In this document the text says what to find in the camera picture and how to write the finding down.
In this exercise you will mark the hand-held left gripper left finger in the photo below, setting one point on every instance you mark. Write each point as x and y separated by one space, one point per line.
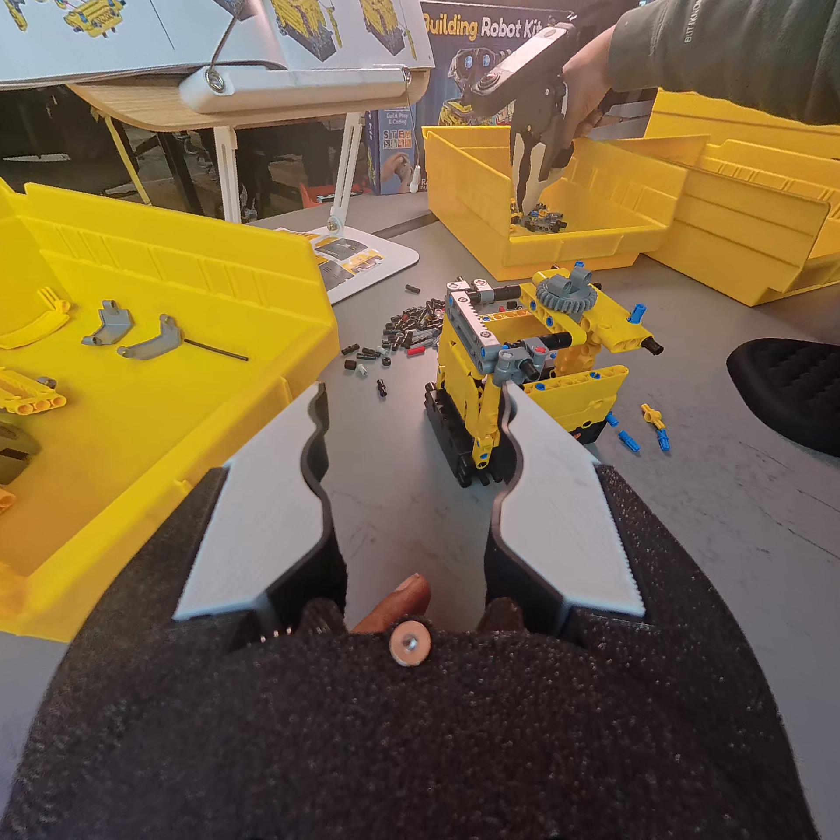
262 525

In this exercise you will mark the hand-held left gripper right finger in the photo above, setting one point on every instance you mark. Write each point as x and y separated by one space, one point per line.
558 525

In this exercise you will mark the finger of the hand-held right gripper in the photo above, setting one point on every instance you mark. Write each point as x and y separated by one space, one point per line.
544 177
522 170

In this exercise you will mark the heap of grey lego parts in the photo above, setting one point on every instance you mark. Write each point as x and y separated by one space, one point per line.
541 220

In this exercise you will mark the yellow plastic parts bin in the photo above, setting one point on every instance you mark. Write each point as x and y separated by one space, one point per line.
472 197
164 446

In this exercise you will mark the yellow lego robot model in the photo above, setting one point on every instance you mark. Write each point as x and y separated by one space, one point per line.
472 394

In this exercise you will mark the pile of small lego pins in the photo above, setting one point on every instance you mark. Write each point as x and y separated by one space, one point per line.
410 325

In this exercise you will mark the person's right forearm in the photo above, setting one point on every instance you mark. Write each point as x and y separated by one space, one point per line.
722 46

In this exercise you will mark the yellow lego connector blue pin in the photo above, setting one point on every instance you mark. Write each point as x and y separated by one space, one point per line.
653 417

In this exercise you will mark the black lego axle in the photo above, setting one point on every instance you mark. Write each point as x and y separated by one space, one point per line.
216 350

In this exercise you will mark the lego sticker sheet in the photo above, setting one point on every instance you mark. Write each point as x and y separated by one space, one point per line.
341 253

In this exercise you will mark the grey curved lego panel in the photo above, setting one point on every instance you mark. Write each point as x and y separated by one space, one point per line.
111 321
157 338

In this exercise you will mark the grey lego motor block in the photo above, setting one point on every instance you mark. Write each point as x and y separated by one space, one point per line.
16 453

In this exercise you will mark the orange lego beam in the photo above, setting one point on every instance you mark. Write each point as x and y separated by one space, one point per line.
6 500

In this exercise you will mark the yellow lego beam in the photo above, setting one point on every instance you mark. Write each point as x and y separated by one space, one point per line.
33 397

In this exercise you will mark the yellow curved lego panel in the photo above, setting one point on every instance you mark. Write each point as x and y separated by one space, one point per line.
39 325

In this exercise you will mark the lego instruction booklet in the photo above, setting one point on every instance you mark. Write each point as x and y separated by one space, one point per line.
164 33

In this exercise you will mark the person's right hand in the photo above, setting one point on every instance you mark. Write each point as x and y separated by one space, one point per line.
590 79

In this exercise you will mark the person's left hand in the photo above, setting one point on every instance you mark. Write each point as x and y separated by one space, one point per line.
400 600

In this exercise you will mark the blue robot kit box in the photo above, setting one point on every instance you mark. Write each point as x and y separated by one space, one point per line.
472 26

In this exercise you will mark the instruction booklet on stand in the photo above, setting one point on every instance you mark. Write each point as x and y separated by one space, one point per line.
295 85

